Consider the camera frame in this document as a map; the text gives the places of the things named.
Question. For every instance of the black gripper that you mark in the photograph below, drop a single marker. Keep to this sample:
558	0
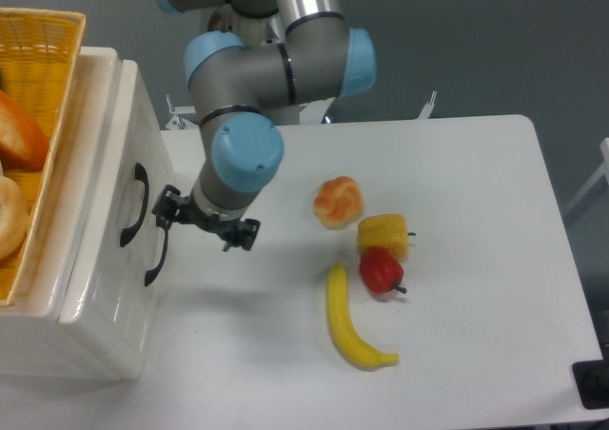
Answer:
172	208

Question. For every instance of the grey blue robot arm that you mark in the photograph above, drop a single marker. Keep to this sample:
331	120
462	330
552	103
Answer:
315	56

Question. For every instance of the white drawer cabinet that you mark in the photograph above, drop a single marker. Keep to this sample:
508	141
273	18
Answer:
33	341

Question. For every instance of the orange swirl bread roll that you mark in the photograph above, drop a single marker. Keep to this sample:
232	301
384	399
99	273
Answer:
338	203

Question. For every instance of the red toy bell pepper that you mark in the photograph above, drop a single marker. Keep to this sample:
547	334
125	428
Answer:
381	273

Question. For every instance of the yellow toy corn piece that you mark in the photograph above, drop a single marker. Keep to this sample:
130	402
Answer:
387	232

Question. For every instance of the yellow toy banana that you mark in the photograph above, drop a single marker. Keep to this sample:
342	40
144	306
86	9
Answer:
342	332

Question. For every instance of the beige toy bagel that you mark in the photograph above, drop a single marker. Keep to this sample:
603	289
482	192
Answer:
14	216

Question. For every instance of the orange toy carrot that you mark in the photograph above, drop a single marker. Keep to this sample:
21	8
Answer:
24	145

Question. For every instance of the yellow wicker basket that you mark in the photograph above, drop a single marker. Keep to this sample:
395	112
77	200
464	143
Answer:
39	49

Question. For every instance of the black device at edge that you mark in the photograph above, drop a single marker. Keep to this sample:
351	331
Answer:
592	383

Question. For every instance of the metal table bracket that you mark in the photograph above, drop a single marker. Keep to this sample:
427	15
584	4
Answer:
180	117

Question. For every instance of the white frame at right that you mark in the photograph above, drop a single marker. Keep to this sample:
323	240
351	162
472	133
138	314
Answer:
595	185

